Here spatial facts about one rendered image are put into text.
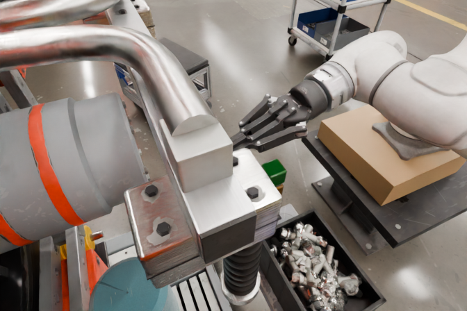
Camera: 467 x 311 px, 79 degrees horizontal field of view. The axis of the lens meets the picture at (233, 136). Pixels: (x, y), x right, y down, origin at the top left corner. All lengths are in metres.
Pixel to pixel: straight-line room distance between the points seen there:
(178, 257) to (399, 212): 0.93
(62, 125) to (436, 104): 0.51
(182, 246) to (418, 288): 1.20
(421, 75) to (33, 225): 0.57
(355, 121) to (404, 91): 0.61
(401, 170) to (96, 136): 0.89
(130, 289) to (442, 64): 0.56
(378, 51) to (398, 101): 0.11
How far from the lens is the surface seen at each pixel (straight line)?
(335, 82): 0.57
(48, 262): 0.60
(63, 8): 0.31
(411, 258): 1.37
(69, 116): 0.32
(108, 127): 0.31
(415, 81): 0.57
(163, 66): 0.17
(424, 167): 1.07
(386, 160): 1.04
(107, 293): 0.40
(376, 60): 0.60
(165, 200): 0.18
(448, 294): 1.37
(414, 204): 1.11
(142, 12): 0.45
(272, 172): 0.56
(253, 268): 0.28
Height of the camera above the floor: 1.10
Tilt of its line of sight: 44 degrees down
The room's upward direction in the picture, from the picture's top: straight up
